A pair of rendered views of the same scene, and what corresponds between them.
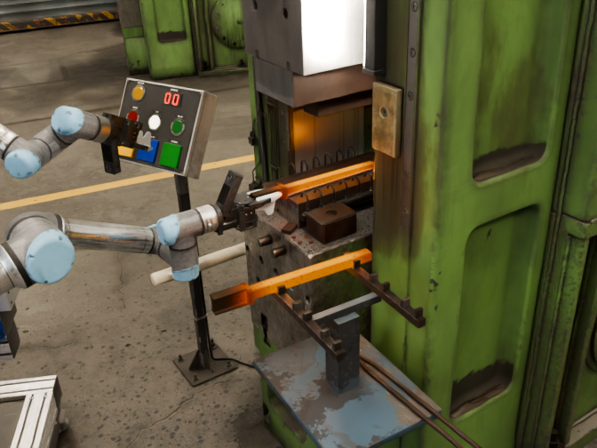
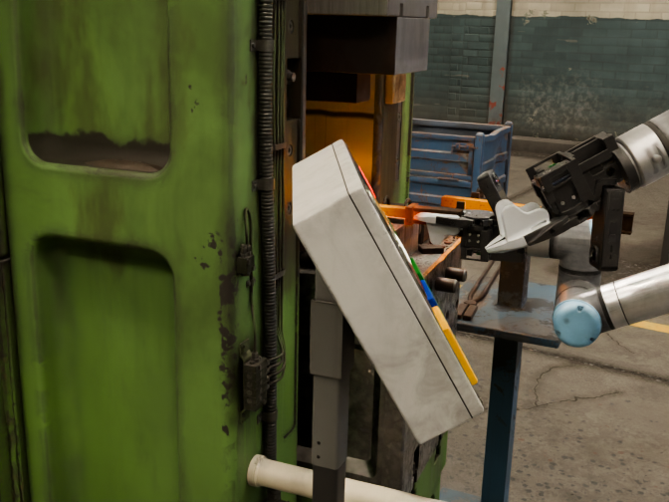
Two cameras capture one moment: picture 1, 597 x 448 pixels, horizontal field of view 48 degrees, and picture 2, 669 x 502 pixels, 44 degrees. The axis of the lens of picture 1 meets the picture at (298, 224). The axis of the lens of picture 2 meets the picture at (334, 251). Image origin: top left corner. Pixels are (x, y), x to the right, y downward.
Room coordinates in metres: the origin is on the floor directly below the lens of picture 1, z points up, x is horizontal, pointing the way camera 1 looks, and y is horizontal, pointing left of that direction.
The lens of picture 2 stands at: (2.76, 1.18, 1.35)
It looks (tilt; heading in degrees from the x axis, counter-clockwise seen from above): 16 degrees down; 233
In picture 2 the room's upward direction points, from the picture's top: 1 degrees clockwise
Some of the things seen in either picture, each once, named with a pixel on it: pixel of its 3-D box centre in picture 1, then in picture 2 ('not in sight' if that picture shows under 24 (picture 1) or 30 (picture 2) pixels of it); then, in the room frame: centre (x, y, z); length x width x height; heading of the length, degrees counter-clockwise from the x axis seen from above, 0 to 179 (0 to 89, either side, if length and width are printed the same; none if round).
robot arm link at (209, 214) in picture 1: (207, 220); (539, 235); (1.61, 0.25, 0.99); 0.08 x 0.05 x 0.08; 32
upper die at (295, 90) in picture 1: (337, 68); (306, 41); (1.87, -0.13, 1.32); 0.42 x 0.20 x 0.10; 122
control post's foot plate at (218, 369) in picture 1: (203, 356); not in sight; (2.20, 0.41, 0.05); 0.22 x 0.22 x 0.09; 32
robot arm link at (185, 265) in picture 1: (181, 257); (577, 297); (1.58, 0.32, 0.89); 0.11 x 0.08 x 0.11; 37
